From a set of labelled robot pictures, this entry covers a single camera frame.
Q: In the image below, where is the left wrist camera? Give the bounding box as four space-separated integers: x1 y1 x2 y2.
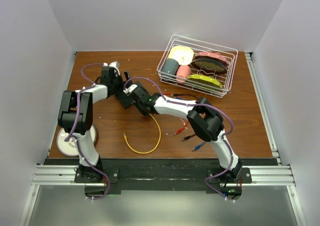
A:
109 61 120 75

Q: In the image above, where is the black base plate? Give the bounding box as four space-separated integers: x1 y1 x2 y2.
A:
74 158 253 196

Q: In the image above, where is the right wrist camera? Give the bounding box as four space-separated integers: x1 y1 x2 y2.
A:
123 84 138 95

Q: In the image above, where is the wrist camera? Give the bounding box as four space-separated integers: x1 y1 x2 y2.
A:
109 61 120 75
123 84 138 95

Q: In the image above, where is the pink cup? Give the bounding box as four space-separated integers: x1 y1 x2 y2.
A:
176 65 192 84

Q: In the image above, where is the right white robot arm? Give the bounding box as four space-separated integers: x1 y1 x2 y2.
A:
123 84 243 182

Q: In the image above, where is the pink plate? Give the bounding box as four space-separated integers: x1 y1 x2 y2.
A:
194 52 229 65

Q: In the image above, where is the white wire dish rack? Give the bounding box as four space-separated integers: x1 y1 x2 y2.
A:
156 35 239 98

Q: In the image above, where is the black network switch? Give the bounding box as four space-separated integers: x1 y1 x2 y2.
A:
115 77 135 109

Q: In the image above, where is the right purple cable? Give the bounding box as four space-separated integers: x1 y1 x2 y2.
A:
123 77 245 201

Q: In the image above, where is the yellow ethernet cable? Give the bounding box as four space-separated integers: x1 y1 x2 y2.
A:
122 113 162 154

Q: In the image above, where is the dark brown plate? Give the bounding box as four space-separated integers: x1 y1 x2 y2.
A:
191 58 227 74

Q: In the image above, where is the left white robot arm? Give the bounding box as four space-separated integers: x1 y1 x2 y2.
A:
57 61 133 182

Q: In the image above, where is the white round tape roll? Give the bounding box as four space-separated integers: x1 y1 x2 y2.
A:
56 123 98 157

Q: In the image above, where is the green plate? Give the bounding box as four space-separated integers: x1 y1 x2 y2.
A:
187 74 223 89

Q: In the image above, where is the grey cup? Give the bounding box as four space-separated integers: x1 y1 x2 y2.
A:
161 58 180 75

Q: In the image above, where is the black ethernet cable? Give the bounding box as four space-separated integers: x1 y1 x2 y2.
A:
172 93 198 142

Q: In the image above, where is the red ethernet cable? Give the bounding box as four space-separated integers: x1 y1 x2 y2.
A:
162 93 188 136

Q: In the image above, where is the blue ethernet cable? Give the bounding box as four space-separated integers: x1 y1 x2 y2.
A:
191 141 207 152

